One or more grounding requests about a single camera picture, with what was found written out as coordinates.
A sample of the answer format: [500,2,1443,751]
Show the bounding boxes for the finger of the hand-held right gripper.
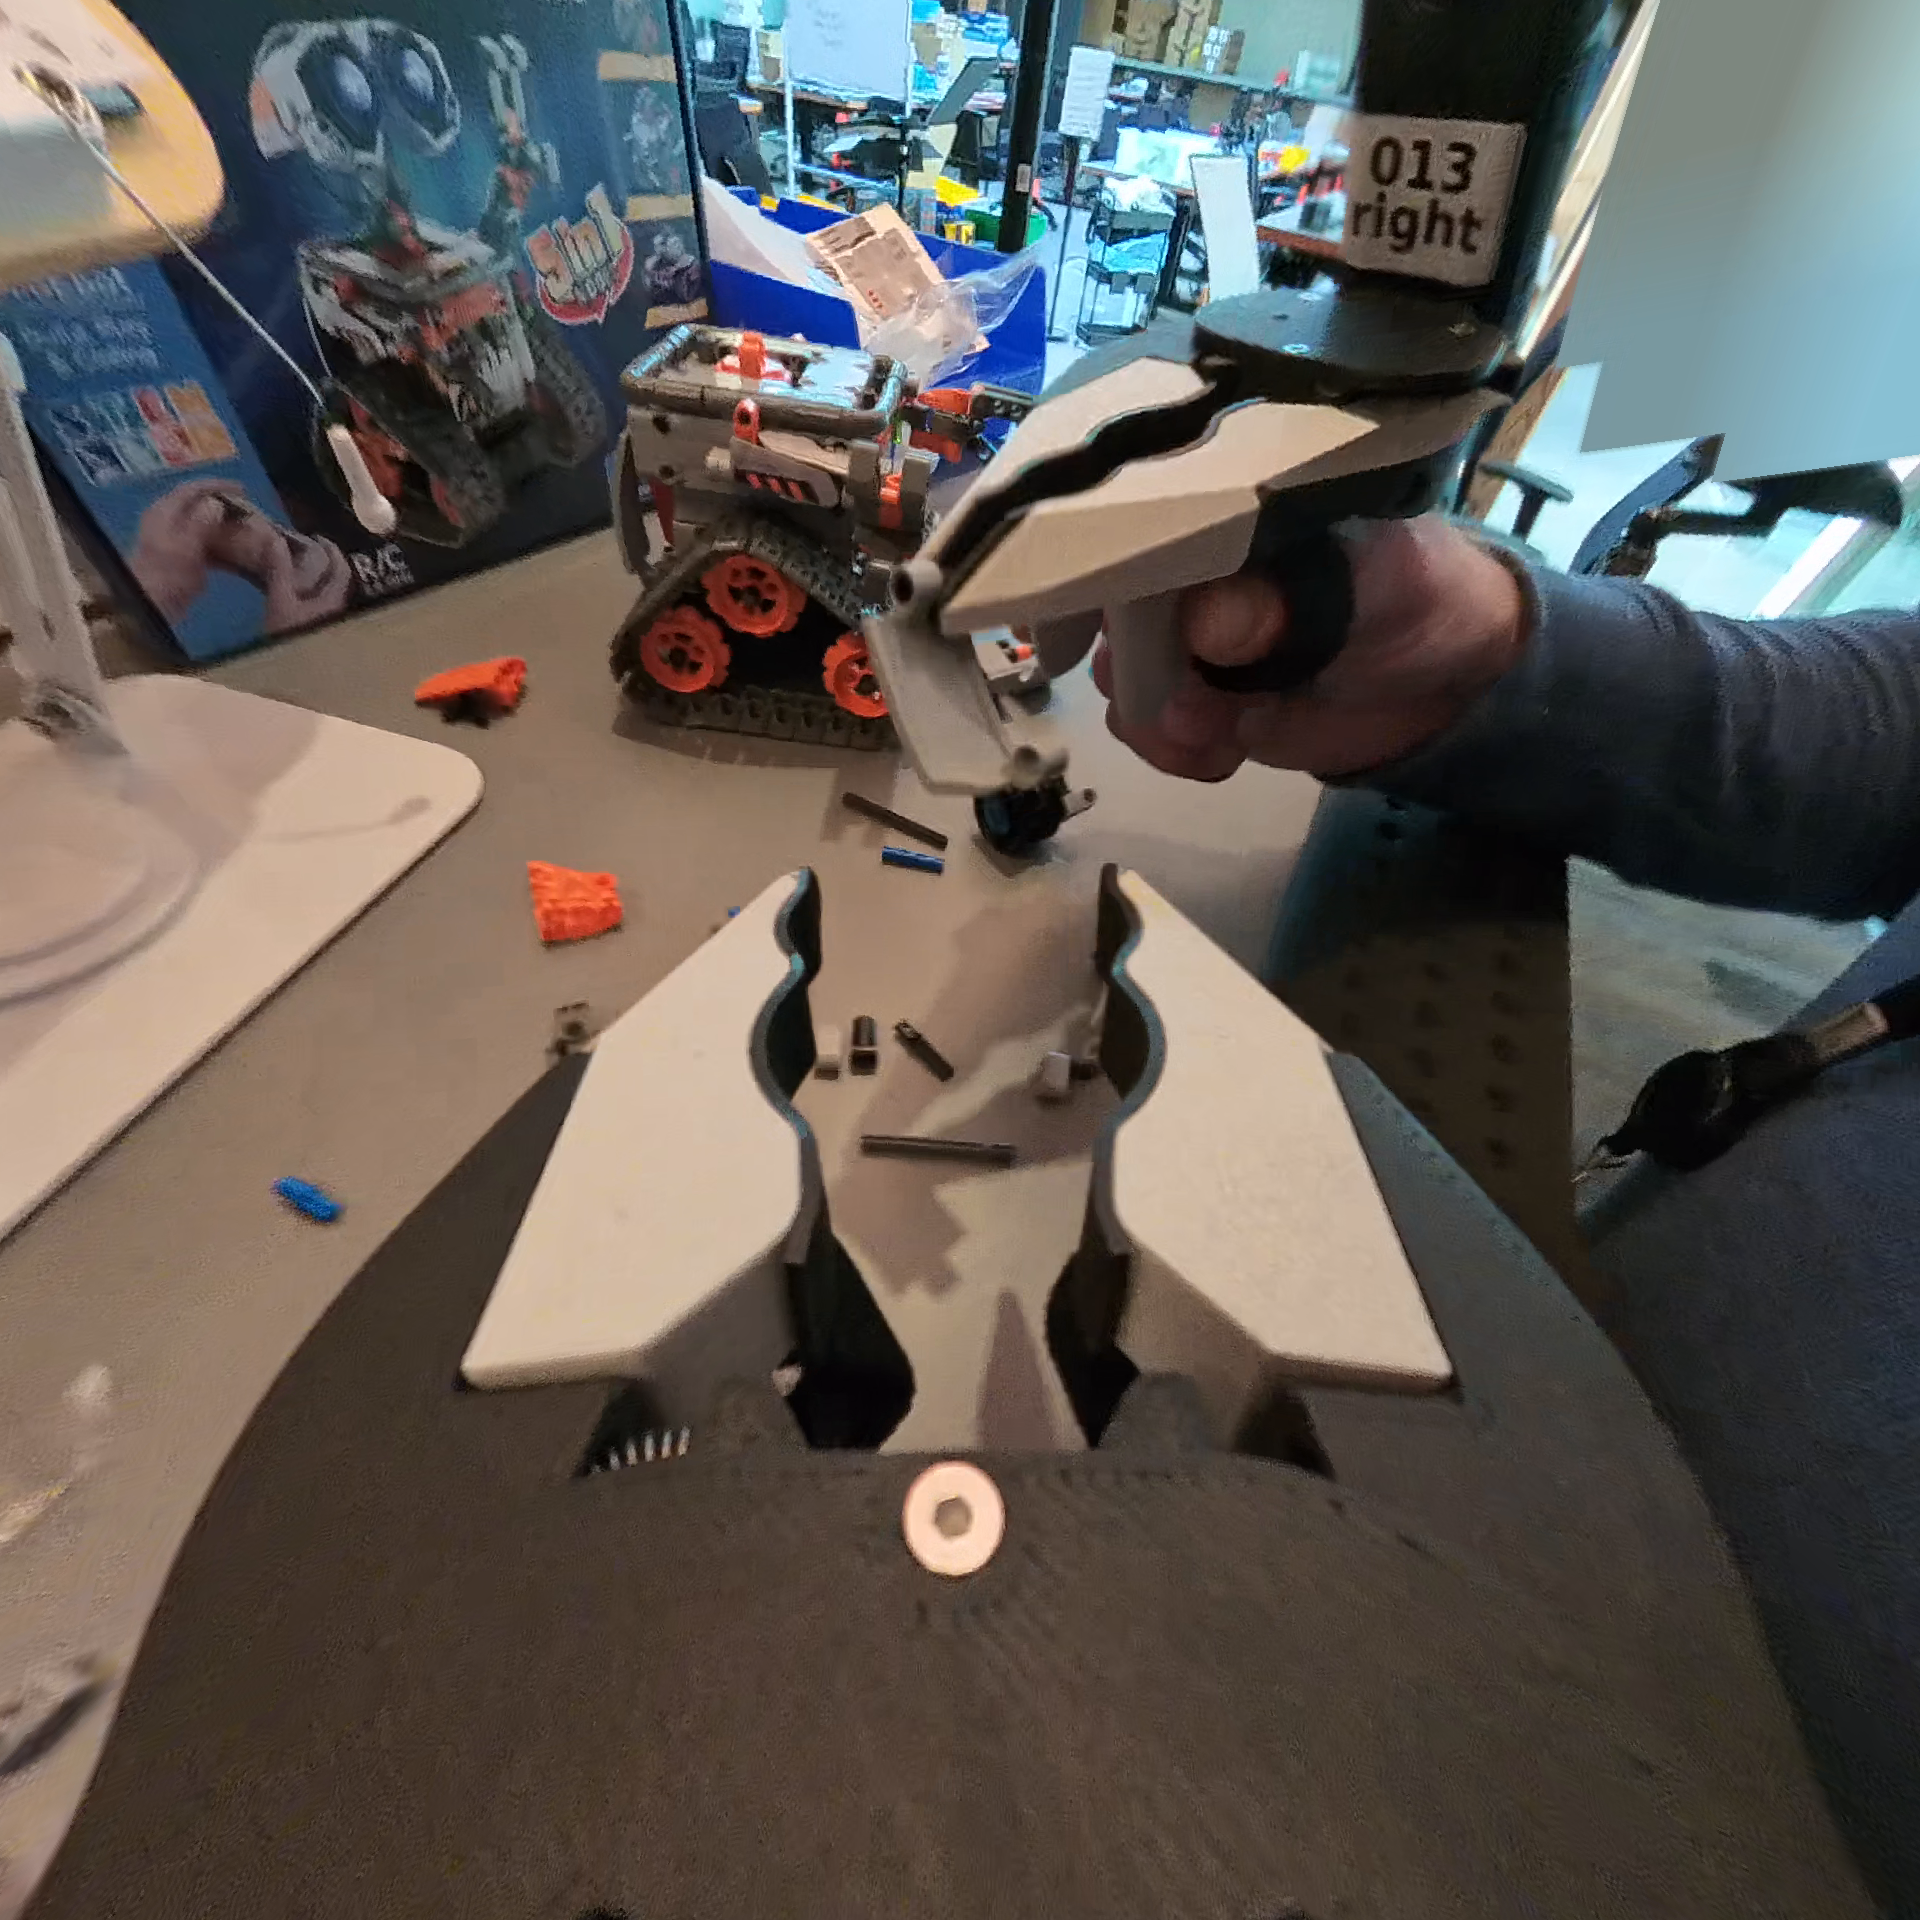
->
[932,399,1384,637]
[960,357,1226,528]

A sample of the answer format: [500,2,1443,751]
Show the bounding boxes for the white book stand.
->
[0,0,485,1248]

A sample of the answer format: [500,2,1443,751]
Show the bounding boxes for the person's clothed body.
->
[1590,931,1920,1920]

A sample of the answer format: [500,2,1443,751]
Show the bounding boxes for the black chair armrest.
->
[1574,435,1906,579]

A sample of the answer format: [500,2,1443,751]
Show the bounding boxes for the grey orange tracked toy robot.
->
[608,322,1051,751]

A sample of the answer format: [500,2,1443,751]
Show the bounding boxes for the black belt pouch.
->
[1597,996,1893,1173]

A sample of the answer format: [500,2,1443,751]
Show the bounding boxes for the white sticker sheet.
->
[806,202,947,325]

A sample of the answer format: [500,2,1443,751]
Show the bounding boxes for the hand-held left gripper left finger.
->
[458,867,916,1452]

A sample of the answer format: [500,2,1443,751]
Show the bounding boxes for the whiteboard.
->
[787,0,911,98]

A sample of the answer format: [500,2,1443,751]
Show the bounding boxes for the orange wedge brick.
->
[526,861,624,947]

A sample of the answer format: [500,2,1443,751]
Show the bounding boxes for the clear plastic bags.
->
[703,181,1044,392]

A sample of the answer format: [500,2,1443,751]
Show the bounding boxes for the grey grooved curved panel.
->
[861,555,1059,797]

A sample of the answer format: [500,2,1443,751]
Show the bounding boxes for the person's right hand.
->
[1092,515,1535,784]

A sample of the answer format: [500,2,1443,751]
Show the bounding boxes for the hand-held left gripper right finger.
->
[1047,861,1455,1452]

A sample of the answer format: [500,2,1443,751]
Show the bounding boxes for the small orange fin piece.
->
[412,656,531,722]

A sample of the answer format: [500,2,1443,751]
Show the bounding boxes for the black office chair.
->
[1476,458,1576,535]

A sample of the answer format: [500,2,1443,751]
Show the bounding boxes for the blue plastic bin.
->
[703,181,1047,399]

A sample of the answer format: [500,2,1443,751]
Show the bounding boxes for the blue robot kit box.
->
[0,0,712,663]

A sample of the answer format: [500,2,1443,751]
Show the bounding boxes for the person's right forearm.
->
[1319,563,1920,924]

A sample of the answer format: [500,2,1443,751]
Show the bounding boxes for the black floor lamp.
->
[997,0,1059,248]

